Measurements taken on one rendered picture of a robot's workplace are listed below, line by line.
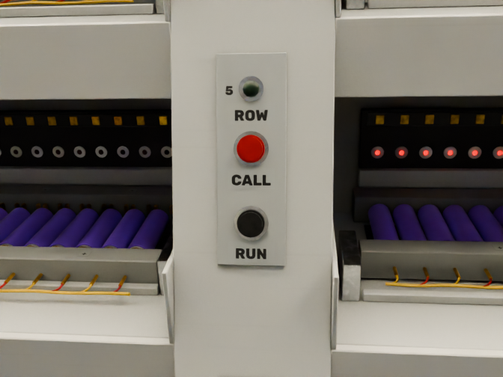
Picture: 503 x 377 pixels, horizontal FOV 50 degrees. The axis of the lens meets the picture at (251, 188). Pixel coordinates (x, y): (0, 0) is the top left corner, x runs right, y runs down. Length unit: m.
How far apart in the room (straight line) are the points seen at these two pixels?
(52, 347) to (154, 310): 0.07
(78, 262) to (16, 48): 0.15
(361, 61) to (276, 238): 0.11
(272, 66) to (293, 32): 0.02
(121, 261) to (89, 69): 0.13
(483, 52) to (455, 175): 0.18
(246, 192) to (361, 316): 0.11
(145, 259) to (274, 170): 0.12
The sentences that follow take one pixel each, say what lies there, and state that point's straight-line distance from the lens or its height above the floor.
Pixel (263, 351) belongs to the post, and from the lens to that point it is 0.34.
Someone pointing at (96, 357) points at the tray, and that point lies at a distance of 0.36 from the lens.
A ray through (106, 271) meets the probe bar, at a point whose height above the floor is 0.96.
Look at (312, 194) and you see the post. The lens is 0.31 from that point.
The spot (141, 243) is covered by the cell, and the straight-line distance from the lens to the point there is 0.41.
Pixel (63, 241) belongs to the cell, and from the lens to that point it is 0.44.
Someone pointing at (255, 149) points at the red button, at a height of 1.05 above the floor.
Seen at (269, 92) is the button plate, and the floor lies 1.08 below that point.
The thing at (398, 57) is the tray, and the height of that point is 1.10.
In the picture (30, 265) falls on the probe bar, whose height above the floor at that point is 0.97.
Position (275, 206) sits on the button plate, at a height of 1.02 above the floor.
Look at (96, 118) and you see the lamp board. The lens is 0.50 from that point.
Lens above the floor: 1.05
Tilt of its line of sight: 5 degrees down
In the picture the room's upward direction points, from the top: straight up
